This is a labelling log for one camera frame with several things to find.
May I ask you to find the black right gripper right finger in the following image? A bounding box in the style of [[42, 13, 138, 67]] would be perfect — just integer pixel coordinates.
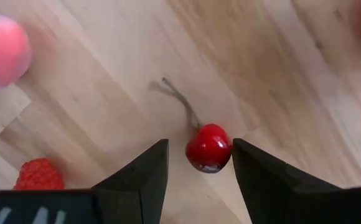
[[232, 138, 361, 224]]

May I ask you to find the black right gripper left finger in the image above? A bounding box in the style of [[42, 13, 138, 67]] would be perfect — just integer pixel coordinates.
[[91, 139, 170, 224]]

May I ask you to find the red toy cherry with stem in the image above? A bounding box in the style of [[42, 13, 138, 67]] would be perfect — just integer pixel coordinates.
[[161, 77, 233, 174]]

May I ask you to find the pink toy peach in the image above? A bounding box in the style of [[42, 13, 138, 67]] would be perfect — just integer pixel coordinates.
[[0, 14, 32, 90]]

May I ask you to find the red toy raspberry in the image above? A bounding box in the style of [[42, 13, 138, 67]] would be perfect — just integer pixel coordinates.
[[13, 157, 65, 190]]

